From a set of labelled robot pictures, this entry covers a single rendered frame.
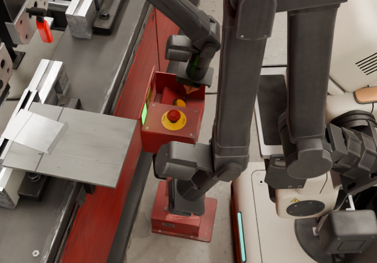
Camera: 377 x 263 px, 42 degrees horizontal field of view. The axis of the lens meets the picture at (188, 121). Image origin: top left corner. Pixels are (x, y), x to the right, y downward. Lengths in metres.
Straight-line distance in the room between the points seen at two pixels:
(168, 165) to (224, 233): 1.27
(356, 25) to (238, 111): 0.26
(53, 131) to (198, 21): 0.43
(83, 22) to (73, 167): 0.51
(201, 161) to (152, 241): 1.26
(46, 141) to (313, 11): 0.75
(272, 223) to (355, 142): 0.99
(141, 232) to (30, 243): 0.96
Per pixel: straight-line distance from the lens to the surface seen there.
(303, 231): 1.86
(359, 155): 0.90
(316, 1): 0.57
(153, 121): 1.43
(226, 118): 0.74
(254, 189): 1.89
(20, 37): 1.09
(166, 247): 2.09
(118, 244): 2.06
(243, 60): 0.64
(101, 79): 1.42
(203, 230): 2.10
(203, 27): 1.22
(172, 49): 1.29
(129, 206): 2.11
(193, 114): 1.44
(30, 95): 1.28
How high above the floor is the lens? 1.96
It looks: 56 degrees down
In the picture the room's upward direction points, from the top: straight up
